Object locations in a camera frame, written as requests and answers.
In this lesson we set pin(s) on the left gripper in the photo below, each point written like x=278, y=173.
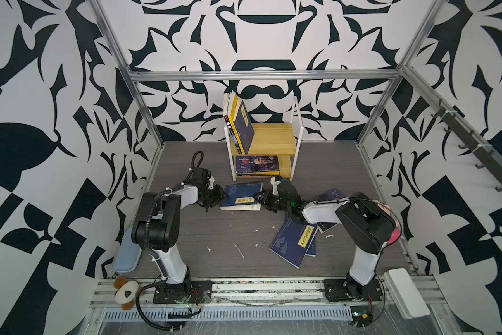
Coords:
x=220, y=194

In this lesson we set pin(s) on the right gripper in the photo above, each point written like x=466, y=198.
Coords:
x=264, y=197

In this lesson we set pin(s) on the small blue book yellow label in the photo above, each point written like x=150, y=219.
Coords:
x=240, y=197

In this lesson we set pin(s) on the purple book with old man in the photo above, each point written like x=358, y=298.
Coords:
x=256, y=164

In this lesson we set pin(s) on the blue book front yellow label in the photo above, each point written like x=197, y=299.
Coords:
x=245, y=126

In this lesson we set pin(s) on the yellow cartoon cover book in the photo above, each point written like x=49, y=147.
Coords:
x=231, y=114

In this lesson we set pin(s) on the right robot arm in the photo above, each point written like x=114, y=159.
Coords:
x=365, y=220

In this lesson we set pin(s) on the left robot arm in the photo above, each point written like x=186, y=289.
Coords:
x=156, y=227

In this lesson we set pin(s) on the wooden white-framed bookshelf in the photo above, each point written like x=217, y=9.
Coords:
x=282, y=140

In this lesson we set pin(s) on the blue book underneath tilted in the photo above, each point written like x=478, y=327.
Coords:
x=311, y=247

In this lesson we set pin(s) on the purple book right side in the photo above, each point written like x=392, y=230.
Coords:
x=333, y=194

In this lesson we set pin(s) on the black book standing on shelf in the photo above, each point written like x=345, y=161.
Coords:
x=226, y=97

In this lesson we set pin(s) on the light blue pencil case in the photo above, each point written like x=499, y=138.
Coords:
x=128, y=255

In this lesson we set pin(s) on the brown white plush toy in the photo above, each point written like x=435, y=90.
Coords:
x=125, y=292

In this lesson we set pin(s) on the cartoon boy plush doll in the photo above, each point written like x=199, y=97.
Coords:
x=398, y=231

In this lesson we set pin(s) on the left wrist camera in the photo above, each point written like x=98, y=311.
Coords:
x=211, y=182

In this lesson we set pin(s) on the white box on rail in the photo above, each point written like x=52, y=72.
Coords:
x=405, y=294

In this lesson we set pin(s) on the wall hook rail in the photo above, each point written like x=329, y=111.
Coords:
x=471, y=141

